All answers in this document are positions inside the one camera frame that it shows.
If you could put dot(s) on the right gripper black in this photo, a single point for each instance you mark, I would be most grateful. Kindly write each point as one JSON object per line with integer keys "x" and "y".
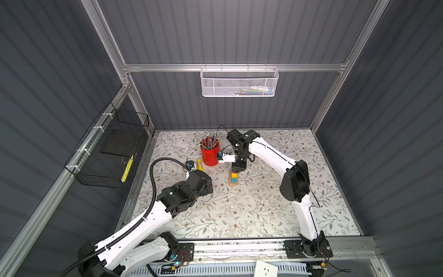
{"x": 237, "y": 167}

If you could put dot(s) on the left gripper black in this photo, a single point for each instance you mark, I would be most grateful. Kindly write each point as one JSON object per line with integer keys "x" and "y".
{"x": 210, "y": 188}

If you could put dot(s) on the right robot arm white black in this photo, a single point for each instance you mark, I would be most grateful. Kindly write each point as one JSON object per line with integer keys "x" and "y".
{"x": 294, "y": 187}

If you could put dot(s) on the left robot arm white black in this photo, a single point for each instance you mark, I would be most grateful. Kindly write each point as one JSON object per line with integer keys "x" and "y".
{"x": 123, "y": 252}

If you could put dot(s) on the coloured pencils bunch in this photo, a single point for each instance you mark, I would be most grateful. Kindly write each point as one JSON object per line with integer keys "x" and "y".
{"x": 209, "y": 142}

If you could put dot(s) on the red pencil cup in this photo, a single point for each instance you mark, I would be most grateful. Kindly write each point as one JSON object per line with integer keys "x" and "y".
{"x": 210, "y": 156}

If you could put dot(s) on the yellow highlighter on table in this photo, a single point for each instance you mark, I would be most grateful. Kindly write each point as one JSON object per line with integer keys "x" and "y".
{"x": 200, "y": 165}

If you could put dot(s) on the markers in white basket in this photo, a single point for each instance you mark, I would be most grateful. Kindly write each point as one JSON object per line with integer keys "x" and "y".
{"x": 254, "y": 90}

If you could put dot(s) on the yellow marker in black basket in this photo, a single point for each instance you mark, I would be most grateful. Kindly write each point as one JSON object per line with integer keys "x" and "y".
{"x": 127, "y": 169}

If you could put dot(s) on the black pad in basket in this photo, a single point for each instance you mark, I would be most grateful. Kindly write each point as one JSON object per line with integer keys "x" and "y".
{"x": 120, "y": 143}

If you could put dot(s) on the white power socket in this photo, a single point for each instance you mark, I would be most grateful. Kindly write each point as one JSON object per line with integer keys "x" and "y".
{"x": 263, "y": 269}

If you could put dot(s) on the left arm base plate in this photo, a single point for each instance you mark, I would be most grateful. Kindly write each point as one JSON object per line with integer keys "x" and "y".
{"x": 183, "y": 252}

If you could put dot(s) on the white wire mesh basket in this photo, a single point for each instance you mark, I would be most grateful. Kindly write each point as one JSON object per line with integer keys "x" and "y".
{"x": 218, "y": 82}

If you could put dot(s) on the black wire wall basket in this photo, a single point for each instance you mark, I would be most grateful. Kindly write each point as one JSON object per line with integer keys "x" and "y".
{"x": 92, "y": 168}

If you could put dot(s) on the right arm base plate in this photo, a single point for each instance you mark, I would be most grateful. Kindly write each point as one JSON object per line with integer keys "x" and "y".
{"x": 296, "y": 249}

